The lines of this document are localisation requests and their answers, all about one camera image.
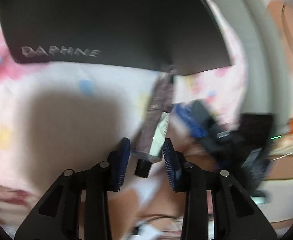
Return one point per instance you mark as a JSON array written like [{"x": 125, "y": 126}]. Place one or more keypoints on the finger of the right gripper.
[
  {"x": 206, "y": 121},
  {"x": 184, "y": 113}
]

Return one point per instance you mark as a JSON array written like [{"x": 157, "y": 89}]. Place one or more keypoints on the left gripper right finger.
[{"x": 184, "y": 176}]

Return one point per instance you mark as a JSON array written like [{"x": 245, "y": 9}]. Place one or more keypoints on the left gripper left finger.
[{"x": 106, "y": 176}]

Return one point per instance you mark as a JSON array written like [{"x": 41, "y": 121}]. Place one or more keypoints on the mauve cream tube black cap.
[{"x": 147, "y": 147}]

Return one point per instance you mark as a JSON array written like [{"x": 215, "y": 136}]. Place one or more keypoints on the black open storage box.
[{"x": 146, "y": 34}]

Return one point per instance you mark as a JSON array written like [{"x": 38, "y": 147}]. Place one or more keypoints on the beige padded headboard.
[{"x": 268, "y": 88}]

